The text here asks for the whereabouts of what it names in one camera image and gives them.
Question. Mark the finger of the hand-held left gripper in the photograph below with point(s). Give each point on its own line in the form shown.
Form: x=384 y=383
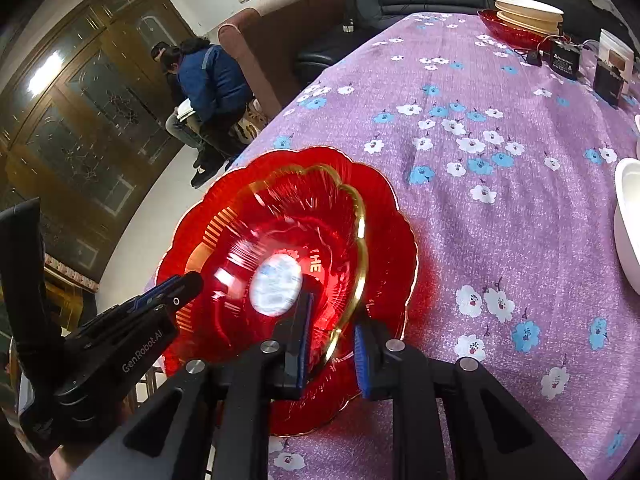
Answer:
x=180 y=290

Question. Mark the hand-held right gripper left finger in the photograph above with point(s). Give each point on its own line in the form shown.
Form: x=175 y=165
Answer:
x=303 y=340

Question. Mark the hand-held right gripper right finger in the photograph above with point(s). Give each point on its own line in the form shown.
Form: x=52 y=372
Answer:
x=362 y=360

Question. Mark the large red scalloped plate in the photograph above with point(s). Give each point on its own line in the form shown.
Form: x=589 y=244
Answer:
x=390 y=240

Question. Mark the small red gold-rim plate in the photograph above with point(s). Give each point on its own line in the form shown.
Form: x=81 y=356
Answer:
x=300 y=215

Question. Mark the large white bowl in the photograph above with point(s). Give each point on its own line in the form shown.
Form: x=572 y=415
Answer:
x=629 y=225

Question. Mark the patterned bag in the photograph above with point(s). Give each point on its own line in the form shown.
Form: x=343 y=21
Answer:
x=248 y=125

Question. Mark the purple floral tablecloth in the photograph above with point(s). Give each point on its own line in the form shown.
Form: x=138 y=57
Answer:
x=500 y=240

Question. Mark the wooden glass-panel door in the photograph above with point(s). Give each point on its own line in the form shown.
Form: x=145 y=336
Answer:
x=90 y=110

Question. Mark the brown sofa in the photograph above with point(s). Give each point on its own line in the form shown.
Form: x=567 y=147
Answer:
x=280 y=35

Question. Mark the small black adapter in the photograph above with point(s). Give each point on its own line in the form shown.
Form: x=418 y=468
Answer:
x=534 y=58

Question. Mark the red glass plate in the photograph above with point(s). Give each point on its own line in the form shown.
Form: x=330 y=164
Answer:
x=500 y=30

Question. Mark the black round jar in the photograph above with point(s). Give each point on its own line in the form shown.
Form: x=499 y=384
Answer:
x=566 y=60

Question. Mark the dark jar with cork lid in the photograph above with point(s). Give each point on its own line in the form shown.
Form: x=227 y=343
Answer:
x=611 y=82

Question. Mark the beige bowl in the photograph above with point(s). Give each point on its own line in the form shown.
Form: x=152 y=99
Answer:
x=530 y=24

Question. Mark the cream bowl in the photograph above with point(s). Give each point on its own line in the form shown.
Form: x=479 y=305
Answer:
x=525 y=4

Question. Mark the white box brown picture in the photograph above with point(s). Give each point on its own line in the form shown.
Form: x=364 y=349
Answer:
x=617 y=50

